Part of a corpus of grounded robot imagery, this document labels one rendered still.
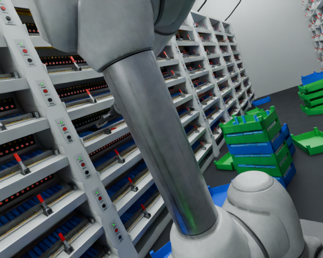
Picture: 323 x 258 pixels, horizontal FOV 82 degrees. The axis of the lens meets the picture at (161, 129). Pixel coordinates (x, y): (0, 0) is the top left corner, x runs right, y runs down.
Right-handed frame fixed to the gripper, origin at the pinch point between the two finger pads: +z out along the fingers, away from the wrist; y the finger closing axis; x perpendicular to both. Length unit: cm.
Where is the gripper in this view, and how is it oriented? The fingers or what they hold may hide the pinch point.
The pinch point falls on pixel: (101, 123)
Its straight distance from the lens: 115.3
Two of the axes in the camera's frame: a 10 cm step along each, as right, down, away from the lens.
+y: -5.3, 3.5, -7.7
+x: 5.1, 8.6, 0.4
